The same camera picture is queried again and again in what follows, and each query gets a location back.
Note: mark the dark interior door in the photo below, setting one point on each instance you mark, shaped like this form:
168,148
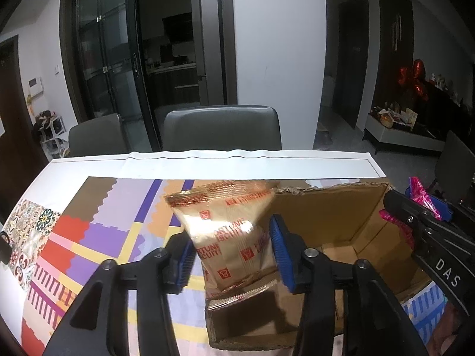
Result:
352,74

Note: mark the colourful patterned tablecloth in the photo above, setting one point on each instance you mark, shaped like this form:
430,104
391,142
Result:
107,207

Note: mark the gold biscuit packet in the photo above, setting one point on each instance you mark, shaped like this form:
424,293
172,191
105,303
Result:
230,222

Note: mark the wide grey chair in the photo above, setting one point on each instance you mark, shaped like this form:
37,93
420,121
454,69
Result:
222,129

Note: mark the dark wooden door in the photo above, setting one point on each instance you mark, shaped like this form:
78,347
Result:
15,126

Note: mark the white shoe rack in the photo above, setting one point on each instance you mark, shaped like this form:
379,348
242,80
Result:
55,133

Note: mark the brown cardboard box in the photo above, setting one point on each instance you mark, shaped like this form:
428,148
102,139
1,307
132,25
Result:
334,215

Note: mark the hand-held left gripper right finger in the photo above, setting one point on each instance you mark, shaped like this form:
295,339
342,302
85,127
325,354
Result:
282,252

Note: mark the black range hood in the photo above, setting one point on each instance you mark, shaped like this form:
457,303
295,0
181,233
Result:
178,26

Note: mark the dark tall cabinet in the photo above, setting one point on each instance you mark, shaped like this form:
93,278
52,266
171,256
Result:
386,66

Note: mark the glass sliding door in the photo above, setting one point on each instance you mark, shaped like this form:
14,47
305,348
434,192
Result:
107,44

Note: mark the narrow grey chair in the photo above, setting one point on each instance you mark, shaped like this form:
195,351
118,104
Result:
96,137

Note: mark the dark sideboard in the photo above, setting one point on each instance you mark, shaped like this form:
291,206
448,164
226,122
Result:
452,118

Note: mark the pink snack packet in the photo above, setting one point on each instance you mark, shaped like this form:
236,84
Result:
423,193

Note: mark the low white cabinet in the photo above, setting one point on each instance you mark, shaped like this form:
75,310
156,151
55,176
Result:
400,137

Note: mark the white wall intercom panel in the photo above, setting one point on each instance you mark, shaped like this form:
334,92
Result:
36,85

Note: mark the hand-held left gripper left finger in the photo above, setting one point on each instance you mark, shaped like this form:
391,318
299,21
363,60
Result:
183,263

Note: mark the dark grey side chair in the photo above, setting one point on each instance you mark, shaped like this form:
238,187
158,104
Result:
458,163

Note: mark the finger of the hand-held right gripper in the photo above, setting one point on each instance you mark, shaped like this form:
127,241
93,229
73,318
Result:
446,209
402,207

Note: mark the red foil balloons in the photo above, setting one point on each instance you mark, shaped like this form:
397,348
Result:
417,70

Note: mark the black mug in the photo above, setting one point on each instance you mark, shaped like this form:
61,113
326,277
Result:
4,248

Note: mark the kitchen counter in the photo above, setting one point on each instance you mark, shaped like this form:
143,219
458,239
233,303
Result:
174,81

